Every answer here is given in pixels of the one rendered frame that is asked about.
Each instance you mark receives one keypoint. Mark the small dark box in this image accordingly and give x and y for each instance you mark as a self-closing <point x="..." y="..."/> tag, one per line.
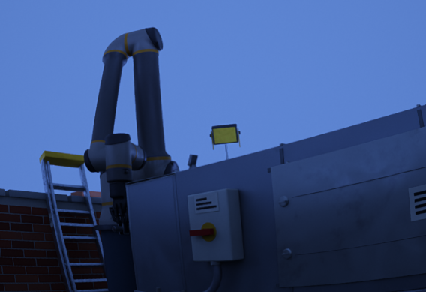
<point x="192" y="160"/>

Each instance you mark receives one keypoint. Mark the yellow work light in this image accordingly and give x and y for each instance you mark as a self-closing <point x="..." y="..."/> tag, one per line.
<point x="225" y="135"/>

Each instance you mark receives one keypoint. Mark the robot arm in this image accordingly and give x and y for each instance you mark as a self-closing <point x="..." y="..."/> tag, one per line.
<point x="146" y="105"/>

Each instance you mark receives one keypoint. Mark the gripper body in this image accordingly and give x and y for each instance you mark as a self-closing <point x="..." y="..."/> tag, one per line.
<point x="117" y="190"/>

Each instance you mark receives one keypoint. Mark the grey service panel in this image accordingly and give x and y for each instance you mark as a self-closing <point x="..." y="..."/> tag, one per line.
<point x="349" y="225"/>

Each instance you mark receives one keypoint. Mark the grey round panel fastener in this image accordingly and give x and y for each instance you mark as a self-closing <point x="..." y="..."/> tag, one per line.
<point x="287" y="254"/>
<point x="284" y="201"/>

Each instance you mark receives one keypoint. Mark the aluminium ladder with yellow top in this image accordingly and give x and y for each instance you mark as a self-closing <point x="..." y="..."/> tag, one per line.
<point x="60" y="218"/>

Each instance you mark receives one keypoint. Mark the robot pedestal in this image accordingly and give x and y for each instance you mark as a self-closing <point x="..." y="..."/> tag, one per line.
<point x="116" y="262"/>

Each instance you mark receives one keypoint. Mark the grey isolator switch box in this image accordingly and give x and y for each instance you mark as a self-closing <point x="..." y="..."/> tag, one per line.
<point x="226" y="242"/>

